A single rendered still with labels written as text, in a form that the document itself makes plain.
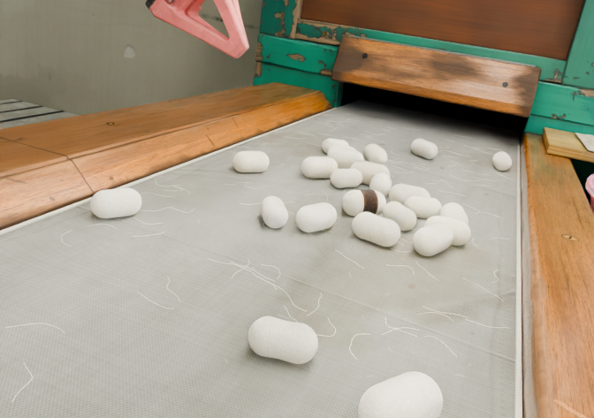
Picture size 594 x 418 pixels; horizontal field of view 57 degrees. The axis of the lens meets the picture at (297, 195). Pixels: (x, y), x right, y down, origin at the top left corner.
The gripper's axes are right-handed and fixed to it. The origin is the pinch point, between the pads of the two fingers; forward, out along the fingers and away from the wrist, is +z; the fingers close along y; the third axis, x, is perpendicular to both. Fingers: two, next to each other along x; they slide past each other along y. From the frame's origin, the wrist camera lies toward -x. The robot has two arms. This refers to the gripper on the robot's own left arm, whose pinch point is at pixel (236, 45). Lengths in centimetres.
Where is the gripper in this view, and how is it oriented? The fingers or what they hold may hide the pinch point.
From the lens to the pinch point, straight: 46.9
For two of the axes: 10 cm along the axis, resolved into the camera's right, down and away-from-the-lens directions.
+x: -7.0, 5.6, 4.4
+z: 6.1, 7.9, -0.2
